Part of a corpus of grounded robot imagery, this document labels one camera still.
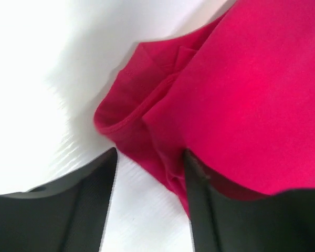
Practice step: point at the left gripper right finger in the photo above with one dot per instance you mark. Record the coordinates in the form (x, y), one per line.
(283, 222)

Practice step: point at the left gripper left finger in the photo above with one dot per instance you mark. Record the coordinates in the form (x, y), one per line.
(66, 214)

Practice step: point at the pink t shirt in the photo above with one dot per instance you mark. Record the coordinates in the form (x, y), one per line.
(238, 92)

